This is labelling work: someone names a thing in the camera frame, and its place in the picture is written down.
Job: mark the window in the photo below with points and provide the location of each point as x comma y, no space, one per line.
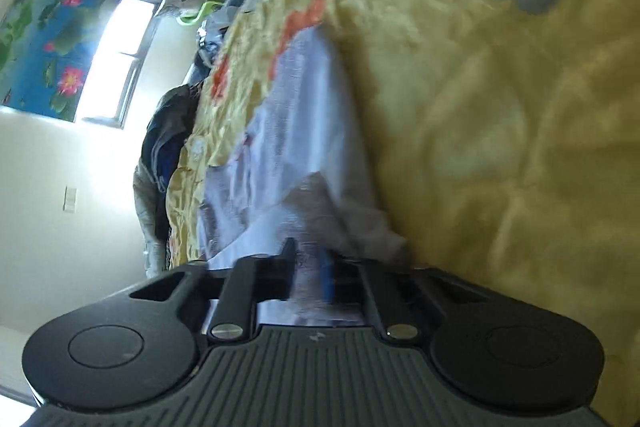
115,57

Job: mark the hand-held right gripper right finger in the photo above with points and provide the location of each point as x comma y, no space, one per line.
327,277

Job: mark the yellow carrot print quilt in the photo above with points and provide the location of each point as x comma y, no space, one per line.
500,132

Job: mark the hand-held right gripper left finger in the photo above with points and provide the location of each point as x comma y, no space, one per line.
287,272

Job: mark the white wall switch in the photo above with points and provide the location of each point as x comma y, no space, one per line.
70,199

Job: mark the lotus wall poster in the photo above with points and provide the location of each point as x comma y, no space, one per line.
50,47

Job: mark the light blue knit sweater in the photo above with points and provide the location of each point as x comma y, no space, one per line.
300,132

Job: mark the pile of dark folded clothes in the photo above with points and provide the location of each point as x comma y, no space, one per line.
165,142

